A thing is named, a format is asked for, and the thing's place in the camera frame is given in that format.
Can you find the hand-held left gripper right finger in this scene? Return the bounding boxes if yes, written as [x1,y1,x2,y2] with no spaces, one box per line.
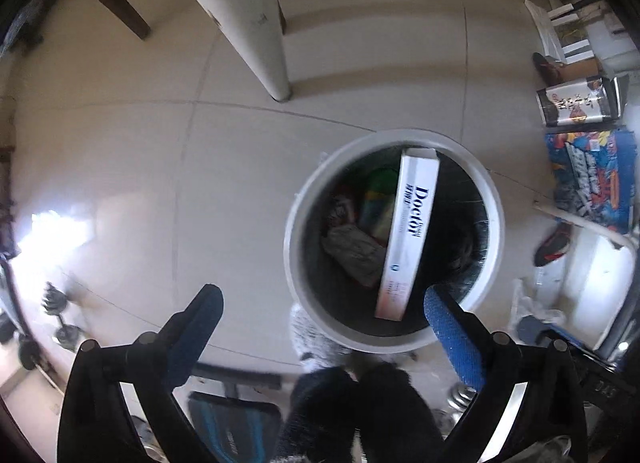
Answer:
[423,283,588,463]

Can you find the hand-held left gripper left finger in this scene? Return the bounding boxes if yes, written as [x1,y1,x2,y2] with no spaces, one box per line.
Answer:
[57,284,225,463]

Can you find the long white toothpaste box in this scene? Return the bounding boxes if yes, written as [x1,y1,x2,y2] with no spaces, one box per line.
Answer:
[374,147,441,322]

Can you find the grey round trash bin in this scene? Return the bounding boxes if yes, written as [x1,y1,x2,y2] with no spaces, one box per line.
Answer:
[283,129,503,355]

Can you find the green blue snack packet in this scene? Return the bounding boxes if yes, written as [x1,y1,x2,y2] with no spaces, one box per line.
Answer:
[359,169,401,246]

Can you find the red white snack wrapper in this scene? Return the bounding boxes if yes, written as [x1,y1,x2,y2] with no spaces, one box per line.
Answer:
[327,185,362,234]

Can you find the silver dumbbell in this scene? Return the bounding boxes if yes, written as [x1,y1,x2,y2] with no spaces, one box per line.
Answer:
[439,383,479,425]

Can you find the white plastic bag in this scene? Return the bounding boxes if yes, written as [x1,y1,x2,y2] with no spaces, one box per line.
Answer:
[511,279,566,339]

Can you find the person's right leg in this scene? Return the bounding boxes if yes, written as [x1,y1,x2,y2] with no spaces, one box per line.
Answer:
[356,362,446,463]

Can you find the person's leg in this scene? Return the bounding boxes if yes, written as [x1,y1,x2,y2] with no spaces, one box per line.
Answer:
[356,362,446,463]
[272,367,363,463]

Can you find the grey fuzzy slipper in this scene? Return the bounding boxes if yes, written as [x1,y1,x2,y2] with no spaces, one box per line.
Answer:
[289,304,353,371]

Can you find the red black shoe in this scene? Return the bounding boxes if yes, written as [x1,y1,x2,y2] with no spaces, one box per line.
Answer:
[534,228,573,268]

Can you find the black dumbbell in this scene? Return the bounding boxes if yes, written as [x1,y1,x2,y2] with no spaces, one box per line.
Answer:
[42,282,87,350]

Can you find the person's left leg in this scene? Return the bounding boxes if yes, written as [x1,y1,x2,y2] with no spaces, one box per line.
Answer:
[272,367,363,463]

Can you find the white wooden stick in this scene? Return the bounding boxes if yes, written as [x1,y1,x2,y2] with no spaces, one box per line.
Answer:
[535,199,636,250]

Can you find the black weight plates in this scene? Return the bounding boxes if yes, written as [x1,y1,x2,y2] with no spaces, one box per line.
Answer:
[0,312,42,372]

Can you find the blue printed toy box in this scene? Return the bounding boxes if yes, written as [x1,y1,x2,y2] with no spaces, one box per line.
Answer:
[545,129,638,234]

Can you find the white table leg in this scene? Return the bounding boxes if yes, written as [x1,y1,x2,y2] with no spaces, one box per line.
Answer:
[147,0,292,102]

